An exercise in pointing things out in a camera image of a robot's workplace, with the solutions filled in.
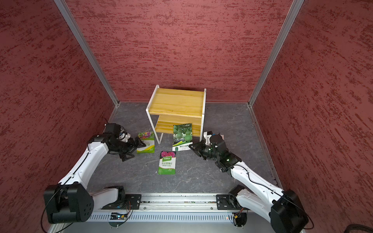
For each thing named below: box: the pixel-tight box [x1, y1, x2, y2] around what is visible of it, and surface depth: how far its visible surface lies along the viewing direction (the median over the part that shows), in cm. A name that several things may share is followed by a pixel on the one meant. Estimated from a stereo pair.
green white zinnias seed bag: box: [136, 131, 155, 154], surface depth 100 cm
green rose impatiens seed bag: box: [157, 150, 177, 175], surface depth 89 cm
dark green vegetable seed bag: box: [171, 123, 194, 152], surface depth 83 cm
